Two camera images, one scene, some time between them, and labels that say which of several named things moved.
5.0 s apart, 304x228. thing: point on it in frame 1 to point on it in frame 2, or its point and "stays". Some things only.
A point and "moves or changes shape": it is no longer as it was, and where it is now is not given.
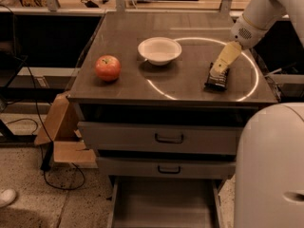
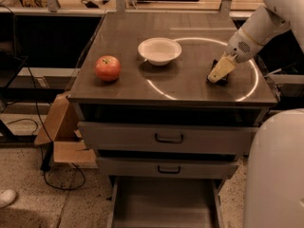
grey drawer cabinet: (161, 122) stays
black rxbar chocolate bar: (217, 84) moves or changes shape
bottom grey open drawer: (166, 202) stays
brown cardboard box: (62, 127) stays
